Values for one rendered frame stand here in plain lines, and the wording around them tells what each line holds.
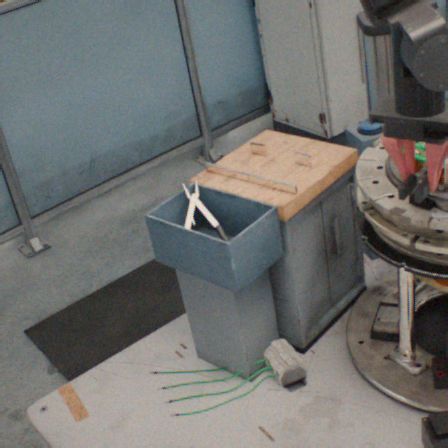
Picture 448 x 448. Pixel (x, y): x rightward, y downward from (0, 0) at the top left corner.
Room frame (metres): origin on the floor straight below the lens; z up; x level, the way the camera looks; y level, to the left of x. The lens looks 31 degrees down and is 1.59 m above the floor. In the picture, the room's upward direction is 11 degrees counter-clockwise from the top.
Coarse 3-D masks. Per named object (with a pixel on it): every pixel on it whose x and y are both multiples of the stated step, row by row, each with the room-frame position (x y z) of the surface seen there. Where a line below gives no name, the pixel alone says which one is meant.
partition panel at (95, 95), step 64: (0, 0) 2.86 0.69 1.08; (64, 0) 3.00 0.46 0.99; (128, 0) 3.16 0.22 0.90; (192, 0) 3.33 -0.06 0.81; (0, 64) 2.82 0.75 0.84; (64, 64) 2.96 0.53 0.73; (128, 64) 3.12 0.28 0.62; (256, 64) 3.50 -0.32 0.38; (64, 128) 2.92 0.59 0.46; (128, 128) 3.08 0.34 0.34; (192, 128) 3.26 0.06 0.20; (0, 192) 2.73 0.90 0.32; (64, 192) 2.88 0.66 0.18
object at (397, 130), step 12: (384, 132) 0.71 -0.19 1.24; (396, 132) 0.70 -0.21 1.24; (408, 132) 0.69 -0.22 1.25; (420, 132) 0.68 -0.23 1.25; (432, 132) 0.69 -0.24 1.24; (444, 132) 0.69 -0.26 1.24; (432, 144) 0.67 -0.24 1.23; (444, 144) 0.67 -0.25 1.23; (432, 156) 0.68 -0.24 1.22; (444, 156) 0.71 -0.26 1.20; (432, 168) 0.68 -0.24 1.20; (432, 180) 0.69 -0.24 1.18
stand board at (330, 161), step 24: (264, 144) 1.11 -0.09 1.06; (288, 144) 1.09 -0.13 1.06; (312, 144) 1.07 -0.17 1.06; (336, 144) 1.05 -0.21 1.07; (240, 168) 1.03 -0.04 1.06; (264, 168) 1.02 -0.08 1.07; (288, 168) 1.00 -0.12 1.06; (312, 168) 0.99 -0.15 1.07; (336, 168) 0.98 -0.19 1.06; (240, 192) 0.96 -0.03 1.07; (264, 192) 0.94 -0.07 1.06; (312, 192) 0.94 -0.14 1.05; (288, 216) 0.89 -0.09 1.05
